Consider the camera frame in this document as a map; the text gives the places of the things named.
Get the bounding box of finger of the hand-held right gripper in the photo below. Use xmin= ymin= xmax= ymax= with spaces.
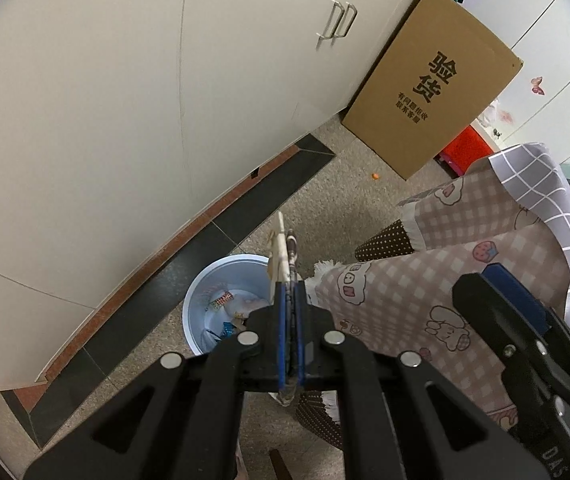
xmin=482 ymin=262 xmax=570 ymax=386
xmin=452 ymin=272 xmax=548 ymax=361

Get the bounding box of brown cardboard box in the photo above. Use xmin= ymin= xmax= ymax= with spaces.
xmin=341 ymin=0 xmax=524 ymax=181

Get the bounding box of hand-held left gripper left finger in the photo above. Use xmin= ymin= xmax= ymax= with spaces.
xmin=25 ymin=282 xmax=291 ymax=480

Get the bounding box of long white cabinet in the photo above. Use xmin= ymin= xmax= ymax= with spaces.
xmin=0 ymin=0 xmax=428 ymax=393

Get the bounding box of red plastic stool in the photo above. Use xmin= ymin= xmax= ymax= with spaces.
xmin=435 ymin=125 xmax=496 ymax=178

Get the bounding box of white packet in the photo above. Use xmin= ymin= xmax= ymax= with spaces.
xmin=267 ymin=211 xmax=300 ymax=407

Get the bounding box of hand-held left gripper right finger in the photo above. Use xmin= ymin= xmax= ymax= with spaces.
xmin=292 ymin=280 xmax=551 ymax=480

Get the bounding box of white wardrobe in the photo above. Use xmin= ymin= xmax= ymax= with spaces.
xmin=460 ymin=0 xmax=570 ymax=171

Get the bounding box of grey checked tablecloth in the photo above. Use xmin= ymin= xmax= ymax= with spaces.
xmin=488 ymin=144 xmax=570 ymax=376

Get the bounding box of dark brown table leg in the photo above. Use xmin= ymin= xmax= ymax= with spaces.
xmin=268 ymin=450 xmax=292 ymax=480

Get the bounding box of light blue plastic bucket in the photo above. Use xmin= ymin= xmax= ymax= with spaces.
xmin=183 ymin=254 xmax=278 ymax=357

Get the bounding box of pink cartoon checked cloth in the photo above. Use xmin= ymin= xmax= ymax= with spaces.
xmin=295 ymin=160 xmax=570 ymax=453

